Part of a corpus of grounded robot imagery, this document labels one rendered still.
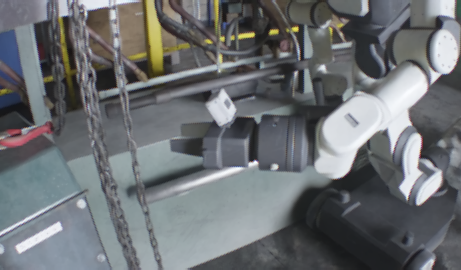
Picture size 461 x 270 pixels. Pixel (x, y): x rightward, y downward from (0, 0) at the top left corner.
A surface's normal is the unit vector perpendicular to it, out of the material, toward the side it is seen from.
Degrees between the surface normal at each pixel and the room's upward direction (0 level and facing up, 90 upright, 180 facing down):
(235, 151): 90
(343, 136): 37
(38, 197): 45
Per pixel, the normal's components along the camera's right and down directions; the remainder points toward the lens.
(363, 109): -0.16, -0.43
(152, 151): 0.50, 0.37
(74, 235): 0.75, 0.27
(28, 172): 0.50, -0.44
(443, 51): 0.32, 0.22
